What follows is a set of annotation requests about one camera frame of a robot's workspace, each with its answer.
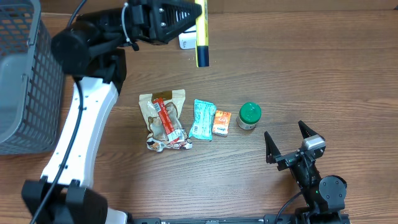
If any green lid jar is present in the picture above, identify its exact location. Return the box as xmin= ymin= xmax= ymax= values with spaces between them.
xmin=236 ymin=102 xmax=262 ymax=130

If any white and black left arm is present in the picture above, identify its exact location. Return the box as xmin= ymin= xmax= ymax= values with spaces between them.
xmin=22 ymin=0 xmax=204 ymax=224

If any white barcode scanner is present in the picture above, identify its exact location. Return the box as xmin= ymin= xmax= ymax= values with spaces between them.
xmin=178 ymin=26 xmax=197 ymax=50

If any red snack stick packet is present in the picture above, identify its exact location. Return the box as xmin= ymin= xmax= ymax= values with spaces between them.
xmin=153 ymin=98 xmax=184 ymax=144

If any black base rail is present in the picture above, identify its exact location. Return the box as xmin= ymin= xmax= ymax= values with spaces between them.
xmin=130 ymin=213 xmax=351 ymax=224

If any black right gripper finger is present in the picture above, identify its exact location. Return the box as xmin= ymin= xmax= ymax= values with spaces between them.
xmin=298 ymin=120 xmax=324 ymax=139
xmin=264 ymin=131 xmax=280 ymax=164

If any mint green tissue packet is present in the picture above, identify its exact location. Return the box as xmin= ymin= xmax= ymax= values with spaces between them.
xmin=188 ymin=99 xmax=216 ymax=141

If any beige dog treat bag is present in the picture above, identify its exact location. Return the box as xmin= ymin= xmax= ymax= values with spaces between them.
xmin=139 ymin=89 xmax=192 ymax=152

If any yellow highlighter marker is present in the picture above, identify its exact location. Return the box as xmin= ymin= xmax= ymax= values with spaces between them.
xmin=195 ymin=0 xmax=209 ymax=68

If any orange snack packet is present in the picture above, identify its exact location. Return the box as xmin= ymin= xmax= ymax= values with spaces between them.
xmin=212 ymin=110 xmax=231 ymax=136

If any dark grey plastic basket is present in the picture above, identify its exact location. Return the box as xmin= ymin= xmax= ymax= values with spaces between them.
xmin=1 ymin=0 xmax=65 ymax=155

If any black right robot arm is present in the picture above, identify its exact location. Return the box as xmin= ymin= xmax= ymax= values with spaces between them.
xmin=264 ymin=121 xmax=349 ymax=223

